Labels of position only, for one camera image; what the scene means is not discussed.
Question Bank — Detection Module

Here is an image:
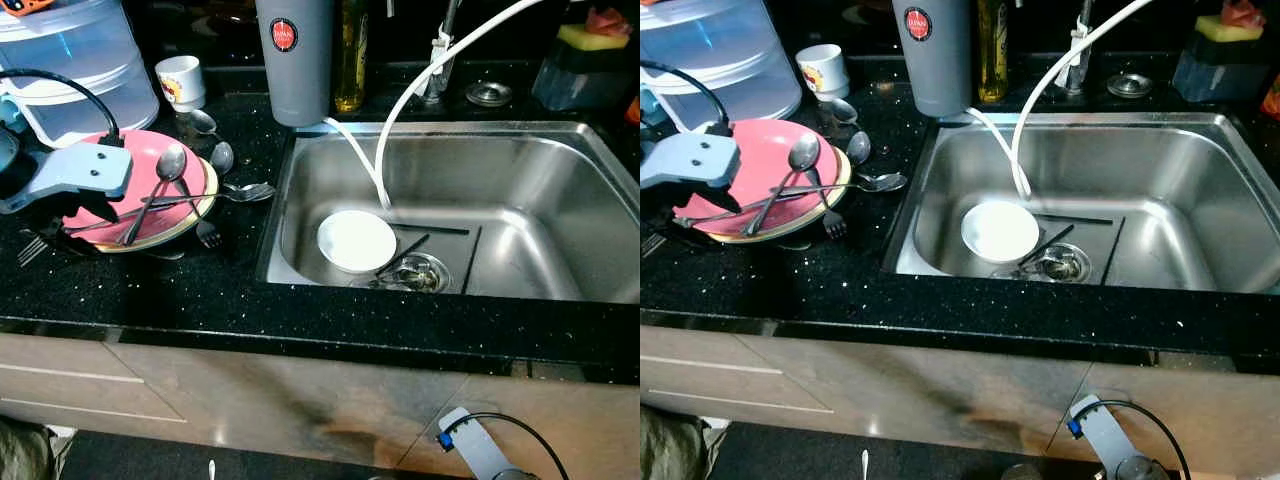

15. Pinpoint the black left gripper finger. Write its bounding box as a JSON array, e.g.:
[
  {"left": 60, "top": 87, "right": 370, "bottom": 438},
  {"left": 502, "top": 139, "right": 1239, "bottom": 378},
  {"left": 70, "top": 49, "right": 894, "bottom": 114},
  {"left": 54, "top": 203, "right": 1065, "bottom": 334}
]
[
  {"left": 72, "top": 192, "right": 131, "bottom": 229},
  {"left": 700, "top": 184, "right": 747, "bottom": 216}
]

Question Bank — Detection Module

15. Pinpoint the pink plate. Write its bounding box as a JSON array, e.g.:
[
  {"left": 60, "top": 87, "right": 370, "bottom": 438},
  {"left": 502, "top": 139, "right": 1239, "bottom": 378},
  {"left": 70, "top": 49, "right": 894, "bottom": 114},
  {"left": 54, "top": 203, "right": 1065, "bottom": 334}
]
[
  {"left": 62, "top": 129, "right": 209, "bottom": 247},
  {"left": 698, "top": 119, "right": 847, "bottom": 239}
]

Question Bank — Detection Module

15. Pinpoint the yellow rimmed patterned plate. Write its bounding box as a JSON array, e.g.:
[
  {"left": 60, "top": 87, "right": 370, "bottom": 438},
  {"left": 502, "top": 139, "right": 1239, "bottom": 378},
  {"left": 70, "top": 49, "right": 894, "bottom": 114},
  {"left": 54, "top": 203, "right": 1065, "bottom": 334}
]
[
  {"left": 95, "top": 150, "right": 220, "bottom": 255},
  {"left": 735, "top": 145, "right": 856, "bottom": 245}
]

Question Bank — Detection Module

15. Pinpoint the translucent water container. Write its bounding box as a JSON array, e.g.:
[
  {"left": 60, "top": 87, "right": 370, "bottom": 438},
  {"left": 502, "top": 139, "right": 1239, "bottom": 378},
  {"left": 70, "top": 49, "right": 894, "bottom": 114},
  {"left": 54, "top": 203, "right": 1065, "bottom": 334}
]
[
  {"left": 0, "top": 0, "right": 161, "bottom": 149},
  {"left": 640, "top": 0, "right": 803, "bottom": 129}
]

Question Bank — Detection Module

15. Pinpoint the beige cabinet drawer front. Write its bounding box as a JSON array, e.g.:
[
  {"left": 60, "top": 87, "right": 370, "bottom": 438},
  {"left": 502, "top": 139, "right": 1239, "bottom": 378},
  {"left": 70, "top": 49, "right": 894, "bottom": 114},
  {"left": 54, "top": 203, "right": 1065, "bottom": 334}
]
[
  {"left": 0, "top": 333, "right": 189, "bottom": 426},
  {"left": 640, "top": 325, "right": 836, "bottom": 416}
]

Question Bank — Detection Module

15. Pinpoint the white printed cup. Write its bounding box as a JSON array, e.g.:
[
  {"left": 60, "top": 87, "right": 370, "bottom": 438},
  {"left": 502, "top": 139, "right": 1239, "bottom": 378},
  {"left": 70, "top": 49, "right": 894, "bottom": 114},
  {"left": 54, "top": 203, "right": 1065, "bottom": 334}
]
[
  {"left": 154, "top": 55, "right": 207, "bottom": 113},
  {"left": 796, "top": 43, "right": 852, "bottom": 102}
]

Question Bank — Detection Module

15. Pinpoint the dark blue container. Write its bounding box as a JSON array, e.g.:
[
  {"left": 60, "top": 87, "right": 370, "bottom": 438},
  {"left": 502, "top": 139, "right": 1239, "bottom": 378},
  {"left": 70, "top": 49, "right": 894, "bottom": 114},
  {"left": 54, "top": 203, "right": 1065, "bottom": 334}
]
[
  {"left": 1171, "top": 28, "right": 1271, "bottom": 105},
  {"left": 531, "top": 35, "right": 637, "bottom": 113}
]

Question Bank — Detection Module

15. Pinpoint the stainless steel sink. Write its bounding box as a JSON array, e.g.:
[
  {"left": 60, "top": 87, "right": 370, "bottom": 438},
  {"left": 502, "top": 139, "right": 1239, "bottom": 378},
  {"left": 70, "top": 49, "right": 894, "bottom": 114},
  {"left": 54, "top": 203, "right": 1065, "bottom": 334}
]
[
  {"left": 881, "top": 110, "right": 1280, "bottom": 297},
  {"left": 255, "top": 120, "right": 641, "bottom": 306}
]

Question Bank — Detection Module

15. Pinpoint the yellow sponge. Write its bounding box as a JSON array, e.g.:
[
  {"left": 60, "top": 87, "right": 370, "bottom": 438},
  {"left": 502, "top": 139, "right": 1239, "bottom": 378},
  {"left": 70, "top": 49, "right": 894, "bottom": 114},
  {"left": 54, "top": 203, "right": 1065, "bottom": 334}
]
[
  {"left": 1194, "top": 14, "right": 1267, "bottom": 44},
  {"left": 557, "top": 24, "right": 633, "bottom": 53}
]

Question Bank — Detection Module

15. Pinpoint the red scrubber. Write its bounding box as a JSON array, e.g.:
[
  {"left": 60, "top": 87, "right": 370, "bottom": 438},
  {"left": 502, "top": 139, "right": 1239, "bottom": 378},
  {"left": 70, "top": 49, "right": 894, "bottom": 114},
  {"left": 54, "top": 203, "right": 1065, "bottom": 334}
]
[
  {"left": 1220, "top": 0, "right": 1268, "bottom": 30},
  {"left": 585, "top": 5, "right": 633, "bottom": 39}
]

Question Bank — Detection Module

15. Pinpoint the round metal sink cap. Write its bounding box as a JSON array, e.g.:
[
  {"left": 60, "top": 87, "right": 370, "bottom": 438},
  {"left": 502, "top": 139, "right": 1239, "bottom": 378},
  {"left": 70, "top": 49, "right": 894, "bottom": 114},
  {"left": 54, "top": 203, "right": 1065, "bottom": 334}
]
[
  {"left": 1106, "top": 72, "right": 1154, "bottom": 100},
  {"left": 466, "top": 80, "right": 514, "bottom": 109}
]

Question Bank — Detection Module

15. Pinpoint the olive green cloth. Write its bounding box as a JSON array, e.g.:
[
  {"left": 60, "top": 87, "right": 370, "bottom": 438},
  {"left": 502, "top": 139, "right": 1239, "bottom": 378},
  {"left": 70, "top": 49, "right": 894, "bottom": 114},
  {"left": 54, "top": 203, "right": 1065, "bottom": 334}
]
[
  {"left": 0, "top": 415, "right": 59, "bottom": 480},
  {"left": 640, "top": 404, "right": 709, "bottom": 480}
]

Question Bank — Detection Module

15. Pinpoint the beige cabinet door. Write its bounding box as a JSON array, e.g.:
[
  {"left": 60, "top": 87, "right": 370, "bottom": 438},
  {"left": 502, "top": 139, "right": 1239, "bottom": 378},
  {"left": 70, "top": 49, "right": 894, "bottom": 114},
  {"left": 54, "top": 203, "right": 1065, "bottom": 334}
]
[
  {"left": 105, "top": 343, "right": 473, "bottom": 473},
  {"left": 1045, "top": 362, "right": 1280, "bottom": 476},
  {"left": 745, "top": 335, "right": 1093, "bottom": 456},
  {"left": 395, "top": 372, "right": 641, "bottom": 480}
]

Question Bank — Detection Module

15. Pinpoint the grey tumbler with red logo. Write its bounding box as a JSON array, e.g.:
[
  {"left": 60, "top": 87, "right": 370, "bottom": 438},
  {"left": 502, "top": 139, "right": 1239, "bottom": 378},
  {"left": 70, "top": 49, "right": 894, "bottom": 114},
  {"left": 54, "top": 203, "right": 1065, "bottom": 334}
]
[
  {"left": 255, "top": 0, "right": 335, "bottom": 129},
  {"left": 892, "top": 0, "right": 974, "bottom": 119}
]

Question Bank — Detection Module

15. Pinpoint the white bowl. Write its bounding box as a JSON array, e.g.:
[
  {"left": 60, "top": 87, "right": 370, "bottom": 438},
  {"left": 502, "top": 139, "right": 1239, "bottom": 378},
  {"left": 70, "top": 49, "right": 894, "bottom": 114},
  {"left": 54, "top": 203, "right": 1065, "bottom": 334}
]
[
  {"left": 960, "top": 199, "right": 1042, "bottom": 265},
  {"left": 316, "top": 209, "right": 399, "bottom": 275}
]

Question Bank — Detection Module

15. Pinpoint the metal drain strainer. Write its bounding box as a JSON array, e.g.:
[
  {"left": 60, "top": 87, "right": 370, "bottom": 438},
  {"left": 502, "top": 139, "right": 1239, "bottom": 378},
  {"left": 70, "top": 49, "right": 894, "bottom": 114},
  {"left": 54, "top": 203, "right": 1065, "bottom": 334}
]
[
  {"left": 392, "top": 254, "right": 452, "bottom": 294},
  {"left": 1033, "top": 243, "right": 1094, "bottom": 284}
]

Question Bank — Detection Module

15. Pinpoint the thin translucent tube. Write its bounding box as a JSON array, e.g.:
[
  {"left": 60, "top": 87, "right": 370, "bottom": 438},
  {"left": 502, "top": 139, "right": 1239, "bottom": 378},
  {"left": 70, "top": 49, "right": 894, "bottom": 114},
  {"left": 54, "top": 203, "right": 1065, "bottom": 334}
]
[
  {"left": 322, "top": 117, "right": 393, "bottom": 213},
  {"left": 963, "top": 106, "right": 1032, "bottom": 201}
]

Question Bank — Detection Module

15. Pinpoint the metal sink faucet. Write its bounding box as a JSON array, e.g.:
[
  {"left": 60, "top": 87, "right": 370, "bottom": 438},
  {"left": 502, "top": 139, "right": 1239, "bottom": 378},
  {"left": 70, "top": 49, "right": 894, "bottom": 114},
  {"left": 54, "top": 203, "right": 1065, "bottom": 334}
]
[
  {"left": 418, "top": 0, "right": 463, "bottom": 104},
  {"left": 1062, "top": 0, "right": 1099, "bottom": 98}
]

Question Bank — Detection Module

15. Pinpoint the yellow oil bottle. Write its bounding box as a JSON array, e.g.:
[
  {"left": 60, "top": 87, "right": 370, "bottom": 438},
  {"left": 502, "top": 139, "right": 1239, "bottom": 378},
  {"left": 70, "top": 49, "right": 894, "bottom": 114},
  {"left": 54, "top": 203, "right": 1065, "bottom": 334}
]
[
  {"left": 334, "top": 0, "right": 370, "bottom": 114},
  {"left": 977, "top": 0, "right": 1010, "bottom": 105}
]

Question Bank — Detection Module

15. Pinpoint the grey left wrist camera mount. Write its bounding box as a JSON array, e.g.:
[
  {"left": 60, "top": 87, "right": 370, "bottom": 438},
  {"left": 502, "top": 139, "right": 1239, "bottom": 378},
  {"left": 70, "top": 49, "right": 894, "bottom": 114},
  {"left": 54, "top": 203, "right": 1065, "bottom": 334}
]
[
  {"left": 640, "top": 131, "right": 742, "bottom": 192},
  {"left": 0, "top": 139, "right": 134, "bottom": 216}
]

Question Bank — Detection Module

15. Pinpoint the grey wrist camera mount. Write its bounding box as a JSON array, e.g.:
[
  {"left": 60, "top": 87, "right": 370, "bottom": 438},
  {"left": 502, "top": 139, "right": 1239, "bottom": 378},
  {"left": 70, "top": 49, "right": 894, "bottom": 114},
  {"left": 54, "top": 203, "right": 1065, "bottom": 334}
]
[
  {"left": 640, "top": 131, "right": 742, "bottom": 192},
  {"left": 1066, "top": 394, "right": 1151, "bottom": 480},
  {"left": 436, "top": 405, "right": 516, "bottom": 480},
  {"left": 0, "top": 139, "right": 134, "bottom": 216}
]

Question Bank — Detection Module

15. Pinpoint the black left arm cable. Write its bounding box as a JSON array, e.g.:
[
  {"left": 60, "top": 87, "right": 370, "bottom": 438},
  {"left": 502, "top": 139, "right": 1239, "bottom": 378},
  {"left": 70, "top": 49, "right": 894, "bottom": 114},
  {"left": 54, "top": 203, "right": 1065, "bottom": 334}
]
[
  {"left": 0, "top": 67, "right": 124, "bottom": 148},
  {"left": 640, "top": 59, "right": 738, "bottom": 138}
]

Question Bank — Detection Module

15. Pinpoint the thick white hose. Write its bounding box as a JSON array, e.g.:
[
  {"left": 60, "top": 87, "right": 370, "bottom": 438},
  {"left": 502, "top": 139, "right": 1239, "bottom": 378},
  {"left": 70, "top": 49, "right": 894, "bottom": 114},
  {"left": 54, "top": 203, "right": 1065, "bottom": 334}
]
[
  {"left": 1009, "top": 0, "right": 1159, "bottom": 201},
  {"left": 374, "top": 0, "right": 546, "bottom": 213}
]

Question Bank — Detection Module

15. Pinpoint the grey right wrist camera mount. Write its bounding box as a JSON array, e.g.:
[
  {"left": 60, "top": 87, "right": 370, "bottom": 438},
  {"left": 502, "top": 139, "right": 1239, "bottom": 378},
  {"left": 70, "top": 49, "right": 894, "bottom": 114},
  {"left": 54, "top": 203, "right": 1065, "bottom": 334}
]
[
  {"left": 1066, "top": 394, "right": 1151, "bottom": 480},
  {"left": 436, "top": 405, "right": 516, "bottom": 480}
]

